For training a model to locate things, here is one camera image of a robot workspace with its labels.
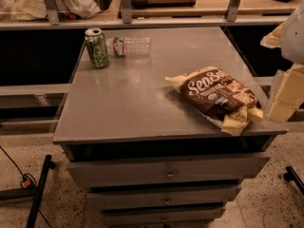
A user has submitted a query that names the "top grey drawer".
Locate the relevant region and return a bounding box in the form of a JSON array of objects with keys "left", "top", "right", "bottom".
[{"left": 67, "top": 153, "right": 270, "bottom": 188}]

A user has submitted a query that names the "grey metal bracket left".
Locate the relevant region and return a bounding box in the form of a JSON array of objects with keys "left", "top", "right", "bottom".
[{"left": 44, "top": 0, "right": 60, "bottom": 26}]

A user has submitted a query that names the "clear plastic water bottle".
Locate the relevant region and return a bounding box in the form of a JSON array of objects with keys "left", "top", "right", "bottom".
[{"left": 105, "top": 37, "right": 151, "bottom": 57}]

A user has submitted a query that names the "grey drawer cabinet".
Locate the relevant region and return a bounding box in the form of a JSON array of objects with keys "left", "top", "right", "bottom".
[{"left": 53, "top": 27, "right": 286, "bottom": 219}]

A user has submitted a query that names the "black stand leg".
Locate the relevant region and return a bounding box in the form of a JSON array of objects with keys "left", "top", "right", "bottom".
[
  {"left": 0, "top": 155, "right": 56, "bottom": 228},
  {"left": 283, "top": 166, "right": 304, "bottom": 195}
]

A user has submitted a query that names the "brown chip bag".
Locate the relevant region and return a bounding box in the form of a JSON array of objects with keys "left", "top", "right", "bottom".
[{"left": 165, "top": 66, "right": 263, "bottom": 136}]

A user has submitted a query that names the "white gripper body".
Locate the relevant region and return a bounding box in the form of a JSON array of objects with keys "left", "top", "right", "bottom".
[{"left": 281, "top": 2, "right": 304, "bottom": 64}]

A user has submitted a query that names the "grey metal bracket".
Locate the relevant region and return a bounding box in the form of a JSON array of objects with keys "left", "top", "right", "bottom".
[
  {"left": 225, "top": 0, "right": 241, "bottom": 22},
  {"left": 121, "top": 0, "right": 132, "bottom": 24},
  {"left": 44, "top": 0, "right": 60, "bottom": 26}
]

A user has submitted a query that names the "grey metal bracket middle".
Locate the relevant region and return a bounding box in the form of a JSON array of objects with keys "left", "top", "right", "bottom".
[{"left": 121, "top": 0, "right": 132, "bottom": 24}]

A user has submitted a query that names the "white cloth on shelf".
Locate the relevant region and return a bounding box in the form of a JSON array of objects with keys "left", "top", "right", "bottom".
[{"left": 0, "top": 0, "right": 101, "bottom": 21}]

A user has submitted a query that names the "grey drawer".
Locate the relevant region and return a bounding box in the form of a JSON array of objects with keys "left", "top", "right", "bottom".
[
  {"left": 67, "top": 153, "right": 270, "bottom": 188},
  {"left": 87, "top": 184, "right": 241, "bottom": 210},
  {"left": 102, "top": 206, "right": 225, "bottom": 226}
]

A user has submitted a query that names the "green soda can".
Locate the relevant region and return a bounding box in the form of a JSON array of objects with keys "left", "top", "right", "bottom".
[{"left": 85, "top": 28, "right": 108, "bottom": 68}]

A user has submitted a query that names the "black stand leg left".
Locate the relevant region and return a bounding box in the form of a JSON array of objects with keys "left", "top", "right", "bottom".
[{"left": 0, "top": 155, "right": 56, "bottom": 228}]

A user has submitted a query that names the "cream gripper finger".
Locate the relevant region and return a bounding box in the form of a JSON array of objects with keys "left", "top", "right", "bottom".
[
  {"left": 260, "top": 23, "right": 285, "bottom": 48},
  {"left": 266, "top": 64, "right": 304, "bottom": 123}
]

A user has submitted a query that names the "black stand leg right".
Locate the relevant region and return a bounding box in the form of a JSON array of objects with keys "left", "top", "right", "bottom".
[{"left": 283, "top": 166, "right": 304, "bottom": 195}]

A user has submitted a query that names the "middle grey drawer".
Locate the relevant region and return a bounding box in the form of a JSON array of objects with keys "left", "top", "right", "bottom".
[{"left": 87, "top": 184, "right": 241, "bottom": 210}]

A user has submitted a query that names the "bottom grey drawer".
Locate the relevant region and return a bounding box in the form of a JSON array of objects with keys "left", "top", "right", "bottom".
[{"left": 102, "top": 206, "right": 225, "bottom": 226}]

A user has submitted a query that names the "black cable with orange clip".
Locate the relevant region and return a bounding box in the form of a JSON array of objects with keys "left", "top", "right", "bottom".
[{"left": 0, "top": 145, "right": 54, "bottom": 228}]

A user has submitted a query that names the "grey metal bracket right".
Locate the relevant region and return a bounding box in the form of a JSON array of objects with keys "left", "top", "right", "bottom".
[{"left": 225, "top": 0, "right": 241, "bottom": 22}]

